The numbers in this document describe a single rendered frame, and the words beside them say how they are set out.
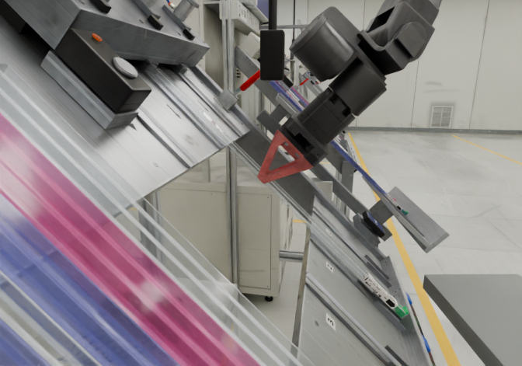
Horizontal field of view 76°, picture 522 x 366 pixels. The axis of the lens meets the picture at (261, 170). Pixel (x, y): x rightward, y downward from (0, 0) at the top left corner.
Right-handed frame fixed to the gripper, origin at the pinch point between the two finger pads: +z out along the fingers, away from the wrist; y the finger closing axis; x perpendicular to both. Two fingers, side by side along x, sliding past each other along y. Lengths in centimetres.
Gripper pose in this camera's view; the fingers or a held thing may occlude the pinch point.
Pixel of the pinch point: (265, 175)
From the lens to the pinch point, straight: 48.4
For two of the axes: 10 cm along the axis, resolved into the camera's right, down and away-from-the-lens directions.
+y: -1.7, 2.4, -9.5
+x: 7.0, 7.1, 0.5
